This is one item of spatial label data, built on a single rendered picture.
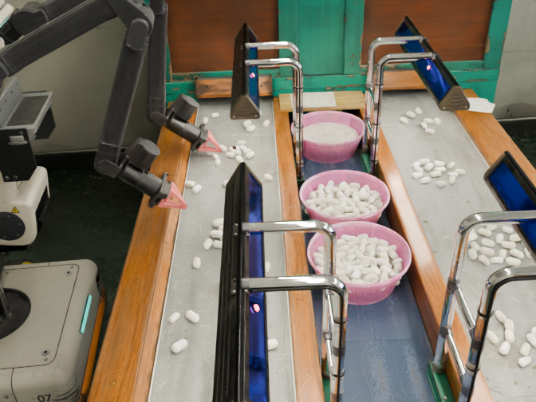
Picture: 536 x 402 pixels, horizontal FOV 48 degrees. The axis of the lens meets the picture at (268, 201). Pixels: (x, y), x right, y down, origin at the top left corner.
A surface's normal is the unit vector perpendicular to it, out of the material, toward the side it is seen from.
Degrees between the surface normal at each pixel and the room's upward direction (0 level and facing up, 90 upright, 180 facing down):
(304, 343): 0
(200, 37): 90
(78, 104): 90
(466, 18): 90
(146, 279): 0
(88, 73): 90
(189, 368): 0
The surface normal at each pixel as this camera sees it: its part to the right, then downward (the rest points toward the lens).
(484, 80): 0.03, 0.53
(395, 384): -0.04, -0.83
